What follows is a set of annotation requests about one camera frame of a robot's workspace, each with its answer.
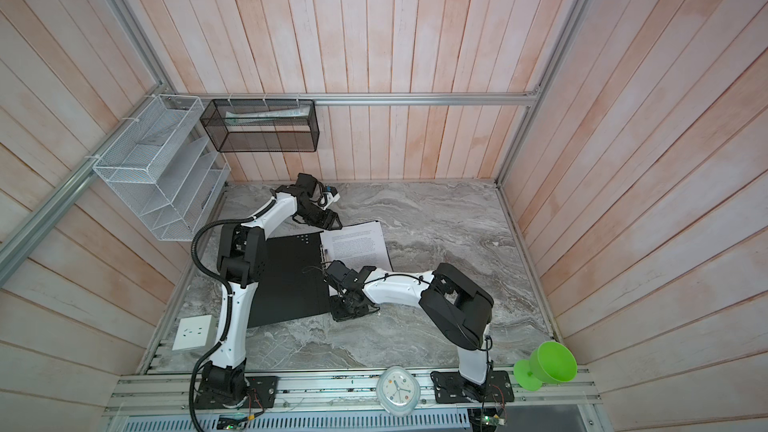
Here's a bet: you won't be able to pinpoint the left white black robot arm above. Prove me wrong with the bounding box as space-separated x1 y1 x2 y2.
190 173 342 408

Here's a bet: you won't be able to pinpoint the white round clock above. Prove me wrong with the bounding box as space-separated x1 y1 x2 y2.
375 366 421 417

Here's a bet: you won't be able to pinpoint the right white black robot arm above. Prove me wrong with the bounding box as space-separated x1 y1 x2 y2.
324 261 494 389

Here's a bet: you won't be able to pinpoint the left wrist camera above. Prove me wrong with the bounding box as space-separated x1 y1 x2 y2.
317 183 340 209

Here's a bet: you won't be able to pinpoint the blue black file folder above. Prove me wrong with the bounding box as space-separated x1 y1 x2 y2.
247 232 331 328

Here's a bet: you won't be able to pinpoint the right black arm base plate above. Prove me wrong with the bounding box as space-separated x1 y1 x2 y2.
430 371 515 404

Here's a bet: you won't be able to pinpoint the white wall socket plate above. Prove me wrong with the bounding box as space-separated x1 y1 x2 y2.
172 315 216 351

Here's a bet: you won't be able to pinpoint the black corrugated cable conduit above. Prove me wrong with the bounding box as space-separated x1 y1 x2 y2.
187 215 259 432

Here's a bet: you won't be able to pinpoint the aluminium front rail frame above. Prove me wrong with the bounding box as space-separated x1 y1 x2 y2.
98 368 613 431

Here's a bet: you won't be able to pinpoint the white wire mesh shelf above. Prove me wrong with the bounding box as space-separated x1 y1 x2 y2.
94 95 230 242

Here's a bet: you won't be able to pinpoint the black mesh wall basket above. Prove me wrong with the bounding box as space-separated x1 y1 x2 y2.
201 98 320 153

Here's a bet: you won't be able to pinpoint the white printed paper stack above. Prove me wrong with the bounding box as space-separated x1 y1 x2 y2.
320 221 392 271

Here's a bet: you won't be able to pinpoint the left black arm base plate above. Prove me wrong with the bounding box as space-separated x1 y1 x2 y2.
191 376 279 410

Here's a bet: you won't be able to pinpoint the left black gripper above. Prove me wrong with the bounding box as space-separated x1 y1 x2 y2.
297 202 343 231

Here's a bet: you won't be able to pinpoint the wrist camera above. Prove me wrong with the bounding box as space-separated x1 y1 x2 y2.
325 260 376 295
317 183 340 209

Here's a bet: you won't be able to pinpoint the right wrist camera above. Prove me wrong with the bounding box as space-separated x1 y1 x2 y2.
325 260 376 295

